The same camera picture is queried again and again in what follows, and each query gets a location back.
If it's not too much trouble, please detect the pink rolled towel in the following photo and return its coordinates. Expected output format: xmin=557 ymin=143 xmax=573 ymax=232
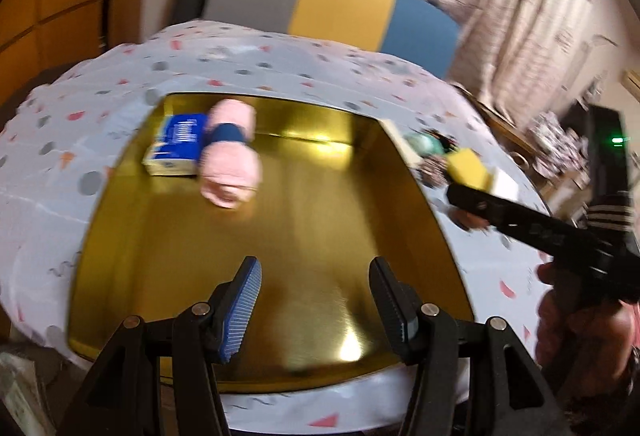
xmin=199 ymin=99 xmax=263 ymax=209

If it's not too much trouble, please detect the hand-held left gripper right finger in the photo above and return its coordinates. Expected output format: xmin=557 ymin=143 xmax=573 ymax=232
xmin=369 ymin=257 xmax=576 ymax=436

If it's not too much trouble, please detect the pale crumpled bag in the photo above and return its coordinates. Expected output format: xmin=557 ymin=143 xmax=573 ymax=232
xmin=0 ymin=351 xmax=56 ymax=436

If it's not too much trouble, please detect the gold metal tin box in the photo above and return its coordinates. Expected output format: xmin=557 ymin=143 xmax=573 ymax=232
xmin=67 ymin=91 xmax=476 ymax=394

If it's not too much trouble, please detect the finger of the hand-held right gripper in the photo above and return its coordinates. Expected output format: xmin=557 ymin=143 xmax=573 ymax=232
xmin=446 ymin=183 xmax=608 ymax=267

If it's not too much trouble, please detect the pile of clothes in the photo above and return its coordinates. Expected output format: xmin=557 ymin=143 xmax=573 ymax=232
xmin=530 ymin=109 xmax=591 ymax=177

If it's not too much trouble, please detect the grey yellow blue chair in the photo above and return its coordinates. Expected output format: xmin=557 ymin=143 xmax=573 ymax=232
xmin=172 ymin=0 xmax=461 ymax=80

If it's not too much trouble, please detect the wooden side table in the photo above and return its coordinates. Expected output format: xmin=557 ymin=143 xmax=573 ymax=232
xmin=465 ymin=86 xmax=556 ymax=182

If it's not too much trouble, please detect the yellow sponge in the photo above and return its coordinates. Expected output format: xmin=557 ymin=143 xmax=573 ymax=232
xmin=445 ymin=149 xmax=493 ymax=192

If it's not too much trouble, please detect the blue tissue pack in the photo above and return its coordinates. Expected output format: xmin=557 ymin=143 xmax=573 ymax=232
xmin=141 ymin=113 xmax=211 ymax=177

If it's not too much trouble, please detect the green silicone bottle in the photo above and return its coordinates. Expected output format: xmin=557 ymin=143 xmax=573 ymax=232
xmin=402 ymin=131 xmax=446 ymax=157

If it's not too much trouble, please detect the patterned white tablecloth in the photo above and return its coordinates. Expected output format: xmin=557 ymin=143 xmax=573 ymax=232
xmin=0 ymin=19 xmax=556 ymax=436

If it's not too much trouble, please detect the person's right hand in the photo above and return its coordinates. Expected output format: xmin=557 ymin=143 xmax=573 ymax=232
xmin=535 ymin=261 xmax=633 ymax=369

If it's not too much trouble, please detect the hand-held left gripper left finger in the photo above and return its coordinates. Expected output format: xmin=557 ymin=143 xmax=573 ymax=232
xmin=60 ymin=256 xmax=263 ymax=436

